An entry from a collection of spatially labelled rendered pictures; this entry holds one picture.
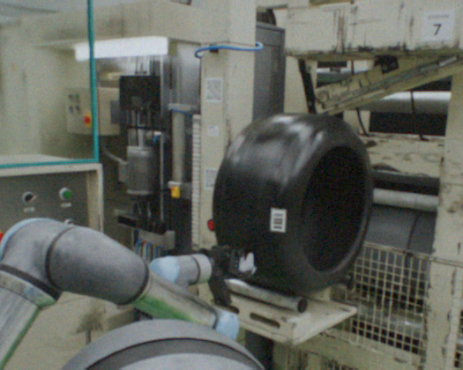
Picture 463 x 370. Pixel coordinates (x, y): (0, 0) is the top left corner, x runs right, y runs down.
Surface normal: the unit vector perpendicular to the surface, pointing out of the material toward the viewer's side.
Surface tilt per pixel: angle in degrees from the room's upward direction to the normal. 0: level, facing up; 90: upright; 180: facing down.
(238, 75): 90
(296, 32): 90
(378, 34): 90
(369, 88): 90
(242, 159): 59
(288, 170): 67
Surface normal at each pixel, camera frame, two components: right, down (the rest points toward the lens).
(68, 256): -0.11, -0.20
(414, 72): -0.65, 0.15
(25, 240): -0.36, -0.55
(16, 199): 0.76, 0.17
